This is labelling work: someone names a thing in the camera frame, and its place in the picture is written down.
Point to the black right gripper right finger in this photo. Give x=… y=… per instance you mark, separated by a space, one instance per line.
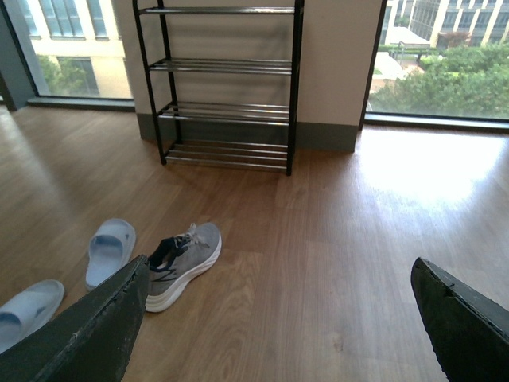
x=468 y=331

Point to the black metal shoe rack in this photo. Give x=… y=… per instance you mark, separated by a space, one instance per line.
x=168 y=112

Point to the grey sneaker white sole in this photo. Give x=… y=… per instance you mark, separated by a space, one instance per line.
x=178 y=260

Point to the light blue slide slipper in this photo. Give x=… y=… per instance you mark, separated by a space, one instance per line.
x=108 y=251

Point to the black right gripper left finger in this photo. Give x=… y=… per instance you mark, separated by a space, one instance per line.
x=92 y=340

